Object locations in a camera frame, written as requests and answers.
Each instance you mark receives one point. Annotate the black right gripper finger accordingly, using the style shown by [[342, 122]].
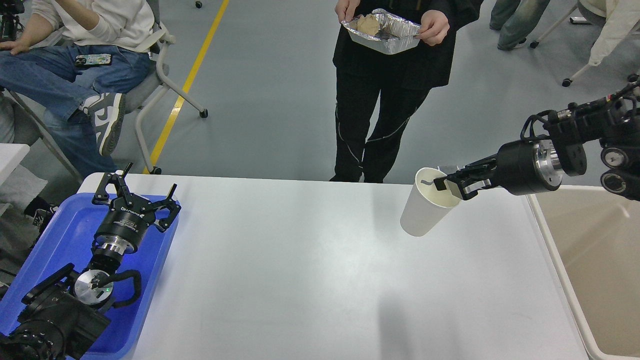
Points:
[[464, 188], [461, 176]]

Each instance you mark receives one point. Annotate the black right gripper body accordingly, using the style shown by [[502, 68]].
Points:
[[530, 167]]

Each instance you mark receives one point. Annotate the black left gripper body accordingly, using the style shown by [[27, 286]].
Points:
[[125, 224]]

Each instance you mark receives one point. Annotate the white paper cup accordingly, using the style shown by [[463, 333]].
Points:
[[426, 205]]

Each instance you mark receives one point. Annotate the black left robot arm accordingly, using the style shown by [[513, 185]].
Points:
[[85, 288]]

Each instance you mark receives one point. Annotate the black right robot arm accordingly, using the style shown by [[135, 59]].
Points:
[[613, 121]]

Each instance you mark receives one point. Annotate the blue plastic tray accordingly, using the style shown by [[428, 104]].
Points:
[[68, 239]]

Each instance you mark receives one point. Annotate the beige plastic bin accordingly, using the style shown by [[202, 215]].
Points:
[[593, 238]]

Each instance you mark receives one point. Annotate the white side table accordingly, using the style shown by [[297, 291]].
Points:
[[11, 155]]

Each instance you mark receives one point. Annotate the grey office chair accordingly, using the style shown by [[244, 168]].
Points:
[[139, 99]]

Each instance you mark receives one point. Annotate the standing person in black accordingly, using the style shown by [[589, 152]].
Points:
[[376, 94]]

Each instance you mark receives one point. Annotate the phone with patterned case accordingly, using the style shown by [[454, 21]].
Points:
[[92, 60]]

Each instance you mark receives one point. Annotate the seated person in jeans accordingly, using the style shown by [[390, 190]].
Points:
[[84, 106]]

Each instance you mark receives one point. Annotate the person in faded jeans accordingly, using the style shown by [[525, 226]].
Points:
[[515, 20]]

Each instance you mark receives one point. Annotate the aluminium foil tray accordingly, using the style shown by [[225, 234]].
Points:
[[396, 34]]

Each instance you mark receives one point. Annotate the white chair with jacket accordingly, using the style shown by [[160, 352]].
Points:
[[618, 20]]

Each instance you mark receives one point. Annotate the crumpled brown paper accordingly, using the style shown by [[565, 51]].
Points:
[[368, 25]]

